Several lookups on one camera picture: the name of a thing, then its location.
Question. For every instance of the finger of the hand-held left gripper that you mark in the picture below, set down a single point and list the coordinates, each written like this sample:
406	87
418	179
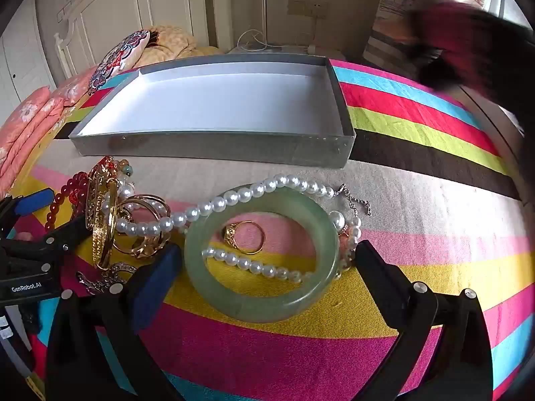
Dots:
62	234
33	201

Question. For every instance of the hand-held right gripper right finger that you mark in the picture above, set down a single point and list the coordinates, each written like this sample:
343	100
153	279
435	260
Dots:
376	275

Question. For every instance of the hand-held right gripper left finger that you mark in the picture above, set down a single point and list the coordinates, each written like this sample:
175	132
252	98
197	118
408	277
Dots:
155	290

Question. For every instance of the gold bangle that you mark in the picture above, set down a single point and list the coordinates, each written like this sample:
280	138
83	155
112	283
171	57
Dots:
109	217

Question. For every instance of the silver brooch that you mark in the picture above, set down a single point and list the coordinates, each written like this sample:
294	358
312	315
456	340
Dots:
98	285

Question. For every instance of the green jade bangle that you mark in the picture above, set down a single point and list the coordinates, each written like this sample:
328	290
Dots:
259	305

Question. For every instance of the grey shallow cardboard box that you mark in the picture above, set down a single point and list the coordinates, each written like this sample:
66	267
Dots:
230	92

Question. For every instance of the striped colourful cloth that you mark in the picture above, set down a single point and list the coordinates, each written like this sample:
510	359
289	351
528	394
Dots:
418	234

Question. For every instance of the pink quilt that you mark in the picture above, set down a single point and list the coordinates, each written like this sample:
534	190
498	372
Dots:
29	121

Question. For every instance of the white wardrobe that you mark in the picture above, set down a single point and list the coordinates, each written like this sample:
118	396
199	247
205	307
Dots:
25	62

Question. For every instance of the round patterned cushion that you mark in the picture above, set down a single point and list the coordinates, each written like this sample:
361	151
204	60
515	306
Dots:
121	56

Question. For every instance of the beige blanket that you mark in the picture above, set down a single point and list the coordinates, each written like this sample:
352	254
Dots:
171	44

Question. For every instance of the white bed headboard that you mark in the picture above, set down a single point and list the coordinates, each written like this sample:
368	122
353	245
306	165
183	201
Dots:
117	8

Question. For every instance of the white charger plug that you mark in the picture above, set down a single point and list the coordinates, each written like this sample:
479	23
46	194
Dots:
312	49

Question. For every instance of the white nightstand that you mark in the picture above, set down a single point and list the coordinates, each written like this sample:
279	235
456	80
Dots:
288	49

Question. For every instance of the dark red cloth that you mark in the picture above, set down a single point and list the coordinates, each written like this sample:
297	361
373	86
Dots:
472	46

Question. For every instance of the floor lamp pole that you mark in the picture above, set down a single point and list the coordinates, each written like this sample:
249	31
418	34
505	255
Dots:
264	0

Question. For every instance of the wall socket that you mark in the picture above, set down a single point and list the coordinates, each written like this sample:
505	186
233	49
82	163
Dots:
307	8

